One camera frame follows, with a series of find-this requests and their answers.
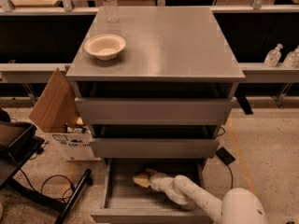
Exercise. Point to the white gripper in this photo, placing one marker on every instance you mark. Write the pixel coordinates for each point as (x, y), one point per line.
(156, 181)

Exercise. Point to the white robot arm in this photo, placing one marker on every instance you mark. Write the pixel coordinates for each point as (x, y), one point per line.
(238, 206)

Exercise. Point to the grey bottom drawer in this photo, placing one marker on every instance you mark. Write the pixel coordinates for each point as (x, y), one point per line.
(124, 202)

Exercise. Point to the grey drawer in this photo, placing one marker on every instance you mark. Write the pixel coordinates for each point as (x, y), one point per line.
(134, 111)
(154, 148)
(124, 202)

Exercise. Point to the grey middle drawer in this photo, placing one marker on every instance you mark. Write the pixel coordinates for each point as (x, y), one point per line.
(154, 148)

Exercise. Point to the grey top drawer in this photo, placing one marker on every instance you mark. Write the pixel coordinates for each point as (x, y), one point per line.
(134, 111)

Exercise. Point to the grey drawer cabinet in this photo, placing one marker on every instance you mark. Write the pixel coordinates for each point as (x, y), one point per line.
(171, 52)

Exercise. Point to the black power adapter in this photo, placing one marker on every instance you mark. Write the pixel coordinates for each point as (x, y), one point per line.
(225, 156)

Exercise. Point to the open cardboard box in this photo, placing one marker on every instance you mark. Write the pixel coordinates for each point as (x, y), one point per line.
(56, 115)

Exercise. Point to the black tray bin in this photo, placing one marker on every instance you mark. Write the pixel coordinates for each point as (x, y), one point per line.
(13, 136)

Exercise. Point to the white paper bowl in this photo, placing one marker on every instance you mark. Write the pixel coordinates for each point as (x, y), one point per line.
(105, 47)

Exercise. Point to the clear plastic water bottle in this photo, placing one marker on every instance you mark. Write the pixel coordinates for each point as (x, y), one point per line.
(111, 9)

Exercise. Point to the grey metal shelf rail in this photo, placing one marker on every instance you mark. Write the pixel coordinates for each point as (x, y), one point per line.
(41, 72)

